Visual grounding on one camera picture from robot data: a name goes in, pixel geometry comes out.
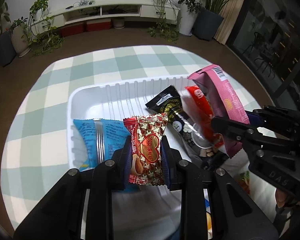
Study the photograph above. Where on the plant in tall white pot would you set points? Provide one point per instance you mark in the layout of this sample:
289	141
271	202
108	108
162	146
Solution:
187	22

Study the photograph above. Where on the trailing pothos plant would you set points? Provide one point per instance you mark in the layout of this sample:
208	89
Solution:
43	38
165	27

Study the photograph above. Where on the white TV cabinet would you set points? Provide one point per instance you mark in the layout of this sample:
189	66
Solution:
130	8

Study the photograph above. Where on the plant in white ribbed pot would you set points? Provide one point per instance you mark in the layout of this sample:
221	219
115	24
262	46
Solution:
20	41

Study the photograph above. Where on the large-leaf plant in dark pot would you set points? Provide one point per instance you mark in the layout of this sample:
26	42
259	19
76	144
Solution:
207	26

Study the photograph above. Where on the red storage box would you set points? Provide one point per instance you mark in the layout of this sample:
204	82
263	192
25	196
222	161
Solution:
99	25
72	30

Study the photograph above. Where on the tall tree in blue pot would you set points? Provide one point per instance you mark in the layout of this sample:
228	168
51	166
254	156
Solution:
3	50

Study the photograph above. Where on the person's right hand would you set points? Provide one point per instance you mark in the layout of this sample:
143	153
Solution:
286	197

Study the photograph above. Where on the red heart-print snack packet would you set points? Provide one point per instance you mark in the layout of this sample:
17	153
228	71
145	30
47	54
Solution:
147	142

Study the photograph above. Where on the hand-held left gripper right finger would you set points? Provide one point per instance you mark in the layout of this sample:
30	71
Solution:
175	170

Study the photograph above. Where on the black set-top box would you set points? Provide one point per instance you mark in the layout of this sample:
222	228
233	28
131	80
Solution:
117	11

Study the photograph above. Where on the light blue snack packet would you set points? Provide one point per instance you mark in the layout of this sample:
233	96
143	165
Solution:
90	135

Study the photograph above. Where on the beige curtain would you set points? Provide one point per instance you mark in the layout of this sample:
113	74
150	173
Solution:
231	22

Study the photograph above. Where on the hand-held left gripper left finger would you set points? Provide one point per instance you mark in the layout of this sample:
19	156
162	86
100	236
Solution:
120	165

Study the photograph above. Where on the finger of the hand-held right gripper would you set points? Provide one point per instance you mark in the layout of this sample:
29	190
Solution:
277	117
230	127

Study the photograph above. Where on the white plastic tray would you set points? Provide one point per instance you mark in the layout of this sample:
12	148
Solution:
102	105

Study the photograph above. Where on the green checked tablecloth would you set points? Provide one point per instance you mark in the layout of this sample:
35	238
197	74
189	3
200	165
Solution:
52	92

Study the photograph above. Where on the black snack packet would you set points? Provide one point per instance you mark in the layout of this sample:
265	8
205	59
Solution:
170	105

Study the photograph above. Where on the small white pot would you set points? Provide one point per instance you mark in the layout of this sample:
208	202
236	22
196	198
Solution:
118	23

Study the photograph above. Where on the pink snack packet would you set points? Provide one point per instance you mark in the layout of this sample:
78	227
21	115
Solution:
225	95

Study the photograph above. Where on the glass sliding door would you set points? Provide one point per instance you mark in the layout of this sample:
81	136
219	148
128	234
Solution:
272	37

